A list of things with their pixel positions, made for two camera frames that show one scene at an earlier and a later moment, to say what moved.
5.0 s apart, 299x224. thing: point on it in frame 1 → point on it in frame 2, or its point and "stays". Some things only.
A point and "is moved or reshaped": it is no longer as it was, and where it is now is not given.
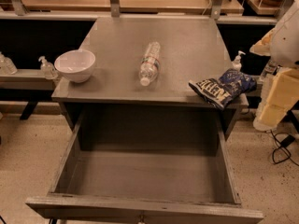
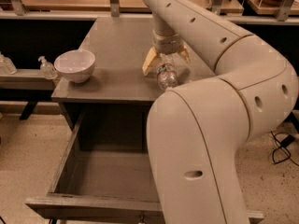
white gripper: (286, 44) → (168, 46)
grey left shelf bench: (26, 85) stays
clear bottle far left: (7, 66) stays
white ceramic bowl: (77, 65) stays
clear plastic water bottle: (149, 65) is moved or reshaped
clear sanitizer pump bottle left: (48, 69) stays
